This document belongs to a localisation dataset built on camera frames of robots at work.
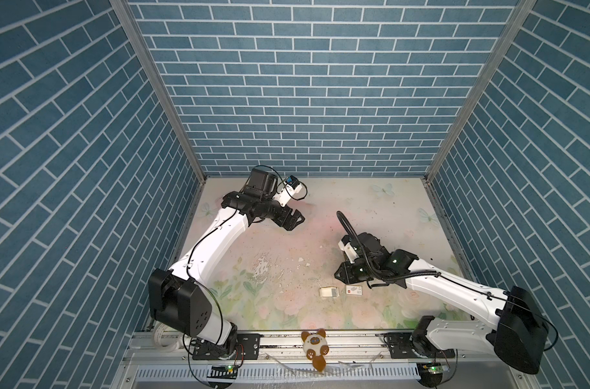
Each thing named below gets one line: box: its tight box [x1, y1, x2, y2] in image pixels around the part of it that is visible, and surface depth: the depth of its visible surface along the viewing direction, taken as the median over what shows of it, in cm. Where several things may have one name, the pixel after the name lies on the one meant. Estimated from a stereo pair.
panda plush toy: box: [301, 328, 330, 372], surface depth 72 cm
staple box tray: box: [319, 286, 340, 298], surface depth 86 cm
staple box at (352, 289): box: [346, 285, 363, 295], surface depth 86 cm
